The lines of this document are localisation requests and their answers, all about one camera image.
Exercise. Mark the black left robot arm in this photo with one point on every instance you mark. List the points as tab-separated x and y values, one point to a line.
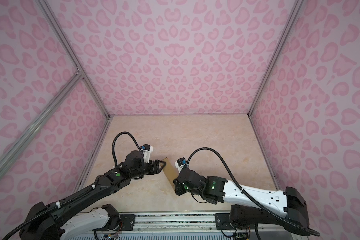
61	220

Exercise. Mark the brown cardboard paper box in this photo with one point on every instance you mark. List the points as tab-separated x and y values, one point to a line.
171	172

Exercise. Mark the aluminium corner post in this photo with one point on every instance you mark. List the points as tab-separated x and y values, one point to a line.
298	7
68	48

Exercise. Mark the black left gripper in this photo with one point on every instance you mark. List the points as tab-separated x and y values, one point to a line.
157	166

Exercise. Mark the aluminium back right corner post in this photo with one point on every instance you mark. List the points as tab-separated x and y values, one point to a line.
298	7

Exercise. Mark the aluminium diagonal left wall bar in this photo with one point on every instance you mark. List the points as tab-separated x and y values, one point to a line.
11	155

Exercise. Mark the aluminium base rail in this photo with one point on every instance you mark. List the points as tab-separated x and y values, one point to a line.
171	226

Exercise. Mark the aluminium back left corner post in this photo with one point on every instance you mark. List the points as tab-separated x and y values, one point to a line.
68	48

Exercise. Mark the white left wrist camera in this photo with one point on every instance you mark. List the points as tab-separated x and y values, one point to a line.
147	151

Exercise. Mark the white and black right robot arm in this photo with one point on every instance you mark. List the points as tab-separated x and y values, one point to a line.
250	206

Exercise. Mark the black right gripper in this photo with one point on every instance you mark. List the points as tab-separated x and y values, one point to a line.
177	186

